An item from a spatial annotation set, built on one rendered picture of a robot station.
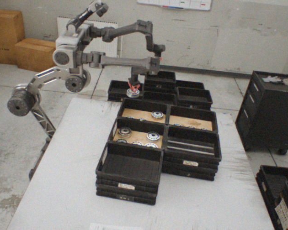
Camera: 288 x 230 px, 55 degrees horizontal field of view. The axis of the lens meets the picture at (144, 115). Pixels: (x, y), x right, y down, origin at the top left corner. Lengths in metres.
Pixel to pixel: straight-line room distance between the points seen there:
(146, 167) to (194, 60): 3.48
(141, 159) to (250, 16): 3.64
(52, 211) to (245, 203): 1.26
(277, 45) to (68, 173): 4.29
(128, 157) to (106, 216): 0.43
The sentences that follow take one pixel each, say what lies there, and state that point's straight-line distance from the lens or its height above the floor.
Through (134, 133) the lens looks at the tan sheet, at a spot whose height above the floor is 0.83.
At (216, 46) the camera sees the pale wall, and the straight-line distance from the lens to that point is 5.11.
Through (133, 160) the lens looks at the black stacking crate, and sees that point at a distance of 1.96.
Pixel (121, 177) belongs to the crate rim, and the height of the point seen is 0.93.
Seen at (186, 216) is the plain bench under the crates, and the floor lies 0.70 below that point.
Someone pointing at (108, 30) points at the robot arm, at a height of 1.48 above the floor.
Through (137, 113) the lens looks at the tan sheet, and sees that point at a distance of 2.40.
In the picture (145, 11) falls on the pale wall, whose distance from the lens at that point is 4.84.
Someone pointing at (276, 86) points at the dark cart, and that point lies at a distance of 3.38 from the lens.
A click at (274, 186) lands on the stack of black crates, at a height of 0.27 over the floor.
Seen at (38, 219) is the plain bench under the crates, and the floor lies 0.70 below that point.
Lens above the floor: 2.20
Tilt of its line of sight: 35 degrees down
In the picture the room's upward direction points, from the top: 7 degrees clockwise
